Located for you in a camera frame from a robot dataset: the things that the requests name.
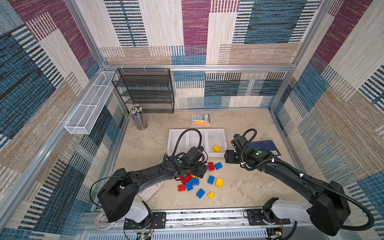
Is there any white bin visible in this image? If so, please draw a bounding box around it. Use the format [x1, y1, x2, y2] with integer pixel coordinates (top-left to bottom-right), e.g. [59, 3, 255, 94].
[167, 128, 190, 157]
[205, 129, 227, 158]
[186, 129, 206, 150]

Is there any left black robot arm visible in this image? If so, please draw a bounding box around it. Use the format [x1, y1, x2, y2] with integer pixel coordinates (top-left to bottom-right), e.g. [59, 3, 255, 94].
[97, 147, 207, 222]

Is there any black wire shelf rack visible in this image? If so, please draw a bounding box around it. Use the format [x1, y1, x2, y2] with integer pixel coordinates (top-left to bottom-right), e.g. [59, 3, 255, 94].
[112, 68, 175, 114]

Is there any white middle bin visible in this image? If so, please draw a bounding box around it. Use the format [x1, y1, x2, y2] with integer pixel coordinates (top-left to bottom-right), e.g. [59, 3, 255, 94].
[186, 129, 206, 150]

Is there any blue book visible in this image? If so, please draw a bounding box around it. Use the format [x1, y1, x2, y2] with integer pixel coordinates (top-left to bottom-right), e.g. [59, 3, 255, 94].
[251, 140, 281, 156]

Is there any blue lego beside yellow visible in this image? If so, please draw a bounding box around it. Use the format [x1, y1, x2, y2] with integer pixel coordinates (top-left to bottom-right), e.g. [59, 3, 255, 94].
[208, 176, 215, 185]

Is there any highlighter marker pack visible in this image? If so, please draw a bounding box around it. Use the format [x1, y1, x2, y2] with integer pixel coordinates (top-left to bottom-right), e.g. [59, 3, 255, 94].
[192, 114, 211, 125]

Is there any pink white calculator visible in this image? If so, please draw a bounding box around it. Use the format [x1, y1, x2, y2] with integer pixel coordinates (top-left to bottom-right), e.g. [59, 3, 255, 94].
[139, 182, 163, 201]

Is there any white left bin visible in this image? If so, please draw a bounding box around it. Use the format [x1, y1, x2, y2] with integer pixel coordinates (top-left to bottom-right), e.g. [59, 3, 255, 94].
[167, 128, 190, 157]

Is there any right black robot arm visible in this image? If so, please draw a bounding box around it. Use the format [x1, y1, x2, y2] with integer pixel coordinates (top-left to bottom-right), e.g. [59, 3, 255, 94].
[225, 134, 351, 236]

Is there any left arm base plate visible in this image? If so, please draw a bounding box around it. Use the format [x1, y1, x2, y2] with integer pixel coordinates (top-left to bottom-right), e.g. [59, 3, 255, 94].
[123, 212, 167, 230]

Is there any white mesh wall basket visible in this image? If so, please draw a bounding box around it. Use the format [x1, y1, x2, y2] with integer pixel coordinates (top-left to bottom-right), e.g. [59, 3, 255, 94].
[65, 72, 115, 135]

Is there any blue lego front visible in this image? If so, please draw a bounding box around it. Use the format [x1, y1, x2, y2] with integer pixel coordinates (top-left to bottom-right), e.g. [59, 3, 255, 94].
[196, 189, 206, 199]

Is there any small yellow lego front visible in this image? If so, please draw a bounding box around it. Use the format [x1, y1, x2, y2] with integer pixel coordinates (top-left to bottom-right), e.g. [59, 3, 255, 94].
[208, 192, 215, 199]

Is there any white right bin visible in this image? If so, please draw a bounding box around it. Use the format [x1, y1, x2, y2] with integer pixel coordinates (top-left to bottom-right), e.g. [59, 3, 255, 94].
[205, 129, 227, 158]

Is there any blue lego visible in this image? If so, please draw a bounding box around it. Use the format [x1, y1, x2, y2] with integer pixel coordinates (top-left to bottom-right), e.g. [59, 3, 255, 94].
[214, 163, 223, 170]
[208, 176, 215, 185]
[191, 178, 200, 186]
[185, 181, 193, 192]
[196, 189, 206, 199]

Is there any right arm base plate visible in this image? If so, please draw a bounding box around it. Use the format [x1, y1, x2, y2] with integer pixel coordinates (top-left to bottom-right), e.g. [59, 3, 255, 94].
[243, 208, 291, 226]

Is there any tape roll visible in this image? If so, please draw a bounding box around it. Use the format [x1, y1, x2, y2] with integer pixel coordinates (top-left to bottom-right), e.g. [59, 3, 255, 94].
[95, 212, 116, 232]

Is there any small red lego bottom left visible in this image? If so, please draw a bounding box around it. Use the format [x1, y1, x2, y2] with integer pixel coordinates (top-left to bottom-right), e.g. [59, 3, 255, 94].
[178, 184, 187, 192]

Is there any pencil cup with pencils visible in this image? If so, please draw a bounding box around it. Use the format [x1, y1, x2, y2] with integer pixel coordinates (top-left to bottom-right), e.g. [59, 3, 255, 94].
[128, 104, 148, 131]

